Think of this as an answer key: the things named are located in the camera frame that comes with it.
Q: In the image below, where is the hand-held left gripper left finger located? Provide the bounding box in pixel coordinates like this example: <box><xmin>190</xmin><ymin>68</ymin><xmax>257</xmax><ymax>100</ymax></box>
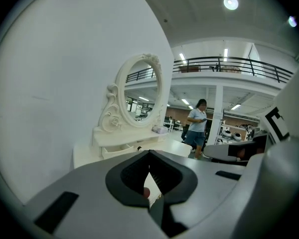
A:
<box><xmin>24</xmin><ymin>150</ymin><xmax>169</xmax><ymax>239</ymax></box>

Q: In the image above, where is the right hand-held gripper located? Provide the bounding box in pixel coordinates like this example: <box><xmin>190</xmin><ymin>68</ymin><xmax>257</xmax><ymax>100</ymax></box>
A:
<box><xmin>203</xmin><ymin>107</ymin><xmax>291</xmax><ymax>163</ymax></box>

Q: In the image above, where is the oval white-framed mirror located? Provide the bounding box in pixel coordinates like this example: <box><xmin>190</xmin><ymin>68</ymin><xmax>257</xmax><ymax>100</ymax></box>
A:
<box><xmin>117</xmin><ymin>53</ymin><xmax>165</xmax><ymax>129</ymax></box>

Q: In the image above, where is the small white drawer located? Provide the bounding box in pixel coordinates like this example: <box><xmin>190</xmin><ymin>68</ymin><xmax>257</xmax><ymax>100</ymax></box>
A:
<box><xmin>101</xmin><ymin>143</ymin><xmax>137</xmax><ymax>159</ymax></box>

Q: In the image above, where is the round ceiling lamp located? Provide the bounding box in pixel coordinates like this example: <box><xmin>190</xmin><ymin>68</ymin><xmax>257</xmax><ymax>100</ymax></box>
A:
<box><xmin>223</xmin><ymin>0</ymin><xmax>239</xmax><ymax>10</ymax></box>

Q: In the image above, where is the purple wrapped packet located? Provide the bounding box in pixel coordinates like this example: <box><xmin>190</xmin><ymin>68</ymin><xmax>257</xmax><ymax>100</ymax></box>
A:
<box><xmin>151</xmin><ymin>125</ymin><xmax>168</xmax><ymax>134</ymax></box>

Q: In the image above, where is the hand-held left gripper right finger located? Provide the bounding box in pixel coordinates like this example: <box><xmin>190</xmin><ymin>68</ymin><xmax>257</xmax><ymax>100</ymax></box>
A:
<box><xmin>149</xmin><ymin>150</ymin><xmax>247</xmax><ymax>239</ymax></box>

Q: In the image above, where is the black balcony railing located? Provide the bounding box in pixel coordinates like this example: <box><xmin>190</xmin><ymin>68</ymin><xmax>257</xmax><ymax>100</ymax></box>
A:
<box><xmin>173</xmin><ymin>56</ymin><xmax>295</xmax><ymax>84</ymax></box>

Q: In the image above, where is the white dressing table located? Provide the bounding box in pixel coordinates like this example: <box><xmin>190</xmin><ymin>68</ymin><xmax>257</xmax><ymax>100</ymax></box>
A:
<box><xmin>73</xmin><ymin>53</ymin><xmax>192</xmax><ymax>170</ymax></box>

